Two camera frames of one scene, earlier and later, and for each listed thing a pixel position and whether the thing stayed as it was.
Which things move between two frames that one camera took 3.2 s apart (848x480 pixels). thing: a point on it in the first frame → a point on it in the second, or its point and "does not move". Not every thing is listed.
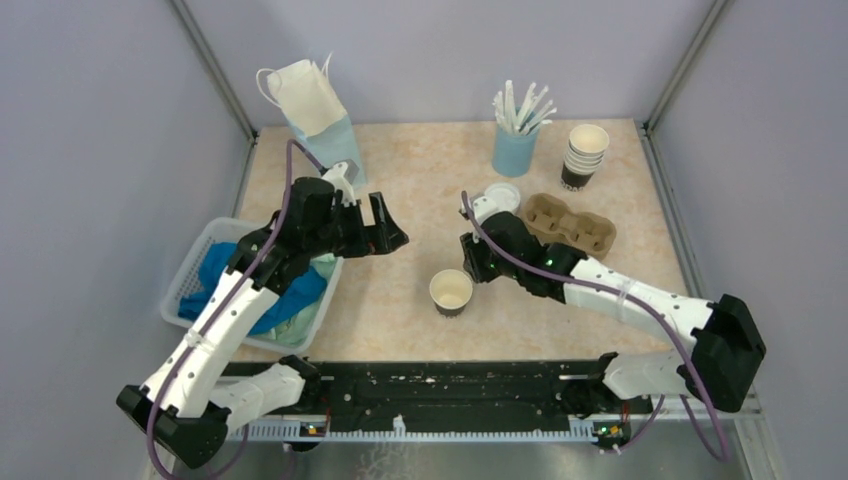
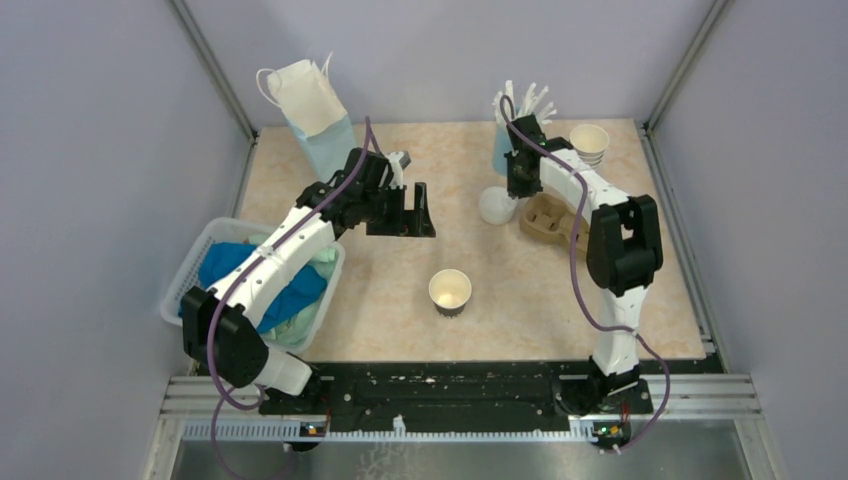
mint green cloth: (292, 330) does not move
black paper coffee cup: (450, 291) does not move
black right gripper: (473, 249) → (514, 188)
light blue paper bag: (316, 118) does not move
